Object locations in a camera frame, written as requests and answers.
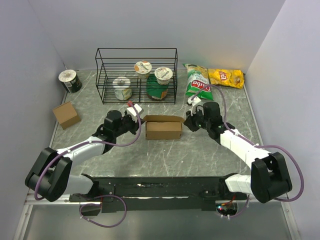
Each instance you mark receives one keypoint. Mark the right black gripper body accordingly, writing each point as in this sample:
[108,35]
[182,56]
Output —
[197,121]

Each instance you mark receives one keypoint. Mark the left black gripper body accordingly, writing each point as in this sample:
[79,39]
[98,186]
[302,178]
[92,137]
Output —
[128,124]

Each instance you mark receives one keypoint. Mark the brown cardboard box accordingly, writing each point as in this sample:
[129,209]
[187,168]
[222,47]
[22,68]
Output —
[163,127]

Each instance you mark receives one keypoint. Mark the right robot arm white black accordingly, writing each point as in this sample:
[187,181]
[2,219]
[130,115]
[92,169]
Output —
[269,177]

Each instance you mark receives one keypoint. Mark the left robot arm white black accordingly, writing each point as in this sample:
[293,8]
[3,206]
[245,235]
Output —
[50,176]

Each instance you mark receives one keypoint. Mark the small folded cardboard box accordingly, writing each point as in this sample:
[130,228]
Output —
[66,115]

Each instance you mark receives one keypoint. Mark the white lidded cup lower shelf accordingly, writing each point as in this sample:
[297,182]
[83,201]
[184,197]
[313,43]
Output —
[122,88]

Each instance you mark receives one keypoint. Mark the green Chuba chips bag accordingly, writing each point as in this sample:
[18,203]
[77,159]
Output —
[198,79]

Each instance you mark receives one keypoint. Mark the yellow Lays chips bag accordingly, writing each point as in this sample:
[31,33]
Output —
[226,77]

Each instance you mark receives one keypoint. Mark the yogurt cup orange label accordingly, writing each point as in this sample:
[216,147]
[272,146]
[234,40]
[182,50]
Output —
[143,69]

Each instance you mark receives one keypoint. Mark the yogurt cup beige label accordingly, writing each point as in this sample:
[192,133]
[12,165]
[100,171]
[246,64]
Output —
[163,75]

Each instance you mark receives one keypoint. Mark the black can white lid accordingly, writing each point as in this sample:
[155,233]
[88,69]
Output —
[70,80]

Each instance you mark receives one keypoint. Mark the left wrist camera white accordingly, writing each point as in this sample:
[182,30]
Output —
[134,110]

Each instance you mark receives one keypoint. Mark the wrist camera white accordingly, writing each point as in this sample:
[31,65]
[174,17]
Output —
[134,110]
[193,101]

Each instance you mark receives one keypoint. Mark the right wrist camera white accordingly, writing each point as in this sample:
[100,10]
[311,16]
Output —
[193,101]

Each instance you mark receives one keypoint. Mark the black wire rack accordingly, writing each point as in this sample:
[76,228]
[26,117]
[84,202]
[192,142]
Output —
[112,63]

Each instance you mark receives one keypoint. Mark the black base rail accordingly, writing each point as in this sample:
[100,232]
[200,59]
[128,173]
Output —
[158,193]

